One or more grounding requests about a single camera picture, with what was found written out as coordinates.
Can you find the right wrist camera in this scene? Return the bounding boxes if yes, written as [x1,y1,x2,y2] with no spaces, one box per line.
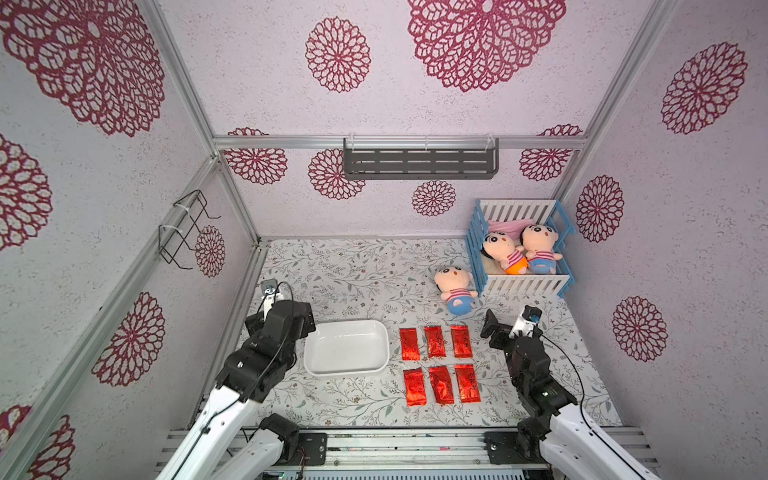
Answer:
[510,305,542,339]

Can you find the red tea bag five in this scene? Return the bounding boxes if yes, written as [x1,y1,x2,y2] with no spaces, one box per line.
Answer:
[404,368,427,407]

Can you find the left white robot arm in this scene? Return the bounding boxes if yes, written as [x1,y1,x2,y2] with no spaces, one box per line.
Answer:
[158,300,316,479]

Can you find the pink blanket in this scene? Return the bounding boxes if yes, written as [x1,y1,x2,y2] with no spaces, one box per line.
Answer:
[488,219,536,238]

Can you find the black wire wall rack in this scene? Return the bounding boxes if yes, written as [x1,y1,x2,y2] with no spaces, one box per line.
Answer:
[157,189,221,271]

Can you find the metal base rail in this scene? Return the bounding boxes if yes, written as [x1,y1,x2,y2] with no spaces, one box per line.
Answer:
[155,427,661,480]

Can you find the red tea bag four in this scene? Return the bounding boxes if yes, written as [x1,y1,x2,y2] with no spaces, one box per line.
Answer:
[429,366,455,405]

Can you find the white plastic storage box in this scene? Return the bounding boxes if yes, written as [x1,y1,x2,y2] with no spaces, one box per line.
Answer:
[303,319,390,378]

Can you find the blue white toy crib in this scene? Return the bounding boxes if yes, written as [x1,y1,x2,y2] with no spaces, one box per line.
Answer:
[465,199,575,297]

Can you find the red tea bag one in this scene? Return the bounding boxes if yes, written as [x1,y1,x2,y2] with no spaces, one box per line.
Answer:
[400,328,421,361]

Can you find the plush doll on table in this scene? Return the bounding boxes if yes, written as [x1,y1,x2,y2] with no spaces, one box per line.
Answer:
[434,266,479,316]

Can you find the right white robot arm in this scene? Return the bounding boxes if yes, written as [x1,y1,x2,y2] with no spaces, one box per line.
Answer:
[480,305,657,479]

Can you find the grey wall shelf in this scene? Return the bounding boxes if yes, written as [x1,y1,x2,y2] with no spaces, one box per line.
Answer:
[342,137,499,181]

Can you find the red tea bag two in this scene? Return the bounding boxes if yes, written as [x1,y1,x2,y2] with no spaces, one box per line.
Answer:
[424,326,447,358]

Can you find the plush doll orange pants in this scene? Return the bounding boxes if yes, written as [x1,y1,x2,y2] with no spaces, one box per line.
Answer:
[481,232,529,275]

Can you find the red tea bag six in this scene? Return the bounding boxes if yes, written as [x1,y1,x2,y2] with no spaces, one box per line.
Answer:
[454,364,481,403]

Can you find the plush doll blue pants crib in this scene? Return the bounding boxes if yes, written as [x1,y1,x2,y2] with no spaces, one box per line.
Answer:
[520,224,563,275]

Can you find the red tea bag three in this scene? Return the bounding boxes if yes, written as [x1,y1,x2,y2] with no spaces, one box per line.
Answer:
[451,325,473,359]

